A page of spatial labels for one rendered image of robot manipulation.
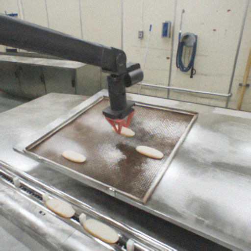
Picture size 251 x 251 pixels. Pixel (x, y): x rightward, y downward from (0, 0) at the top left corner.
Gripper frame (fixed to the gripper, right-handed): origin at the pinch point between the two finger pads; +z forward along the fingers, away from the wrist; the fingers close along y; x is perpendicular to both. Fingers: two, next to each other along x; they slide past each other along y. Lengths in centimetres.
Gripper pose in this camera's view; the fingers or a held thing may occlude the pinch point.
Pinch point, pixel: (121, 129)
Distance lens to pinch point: 74.3
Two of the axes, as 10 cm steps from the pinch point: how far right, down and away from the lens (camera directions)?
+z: 1.0, 8.3, 5.4
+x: -7.8, -2.8, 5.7
